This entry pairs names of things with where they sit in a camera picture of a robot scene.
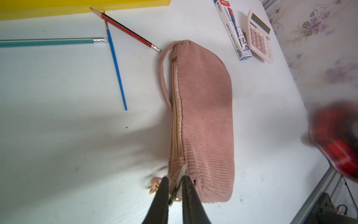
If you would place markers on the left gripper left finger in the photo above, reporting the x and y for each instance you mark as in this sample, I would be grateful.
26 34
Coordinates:
158 212

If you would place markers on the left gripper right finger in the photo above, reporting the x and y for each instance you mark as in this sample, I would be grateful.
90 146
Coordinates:
193 211

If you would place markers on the pink corduroy bag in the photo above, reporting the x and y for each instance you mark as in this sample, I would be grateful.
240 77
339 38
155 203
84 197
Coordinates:
198 90

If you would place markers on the white red plush keychain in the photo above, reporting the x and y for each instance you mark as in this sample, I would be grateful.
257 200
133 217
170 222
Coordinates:
333 129

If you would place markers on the red black pencil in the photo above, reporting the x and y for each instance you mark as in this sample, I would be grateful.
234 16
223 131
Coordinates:
125 29

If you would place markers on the white blue pen box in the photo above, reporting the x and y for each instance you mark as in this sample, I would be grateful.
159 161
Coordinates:
234 31

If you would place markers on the blue thin pen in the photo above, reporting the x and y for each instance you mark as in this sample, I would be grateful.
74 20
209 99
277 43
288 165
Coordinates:
116 65

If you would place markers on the pink calculator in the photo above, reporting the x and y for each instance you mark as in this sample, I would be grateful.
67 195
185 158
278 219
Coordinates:
259 36

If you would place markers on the green pencil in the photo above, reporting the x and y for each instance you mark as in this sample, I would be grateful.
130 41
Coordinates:
52 41

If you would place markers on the yellow pink blue shelf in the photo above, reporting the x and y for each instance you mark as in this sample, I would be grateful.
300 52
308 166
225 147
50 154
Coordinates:
24 9

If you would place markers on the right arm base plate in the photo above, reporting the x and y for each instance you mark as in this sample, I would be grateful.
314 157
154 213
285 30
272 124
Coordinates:
325 212

